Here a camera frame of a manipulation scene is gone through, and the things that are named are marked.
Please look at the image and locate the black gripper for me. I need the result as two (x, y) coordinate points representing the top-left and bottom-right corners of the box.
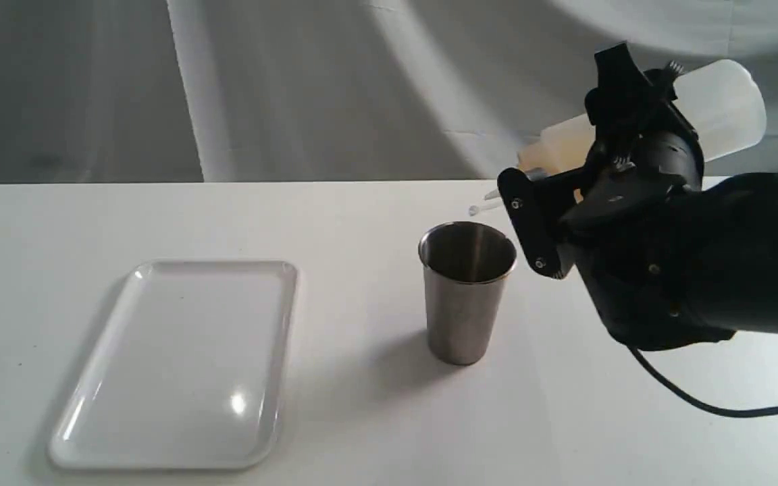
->
(497, 43), (704, 281)

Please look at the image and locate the grey fabric backdrop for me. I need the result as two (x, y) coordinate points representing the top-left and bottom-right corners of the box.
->
(0, 1), (778, 184)

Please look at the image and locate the translucent plastic squeeze bottle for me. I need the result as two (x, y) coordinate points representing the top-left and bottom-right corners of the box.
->
(516, 59), (768, 176)

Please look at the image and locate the white plastic tray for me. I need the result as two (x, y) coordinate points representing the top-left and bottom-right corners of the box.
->
(47, 259), (301, 473)

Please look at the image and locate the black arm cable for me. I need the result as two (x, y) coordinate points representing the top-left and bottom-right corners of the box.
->
(629, 346), (778, 419)

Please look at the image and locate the stainless steel cup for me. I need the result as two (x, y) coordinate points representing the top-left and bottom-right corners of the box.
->
(417, 221), (517, 366)

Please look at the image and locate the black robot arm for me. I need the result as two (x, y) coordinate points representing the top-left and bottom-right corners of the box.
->
(497, 43), (778, 351)

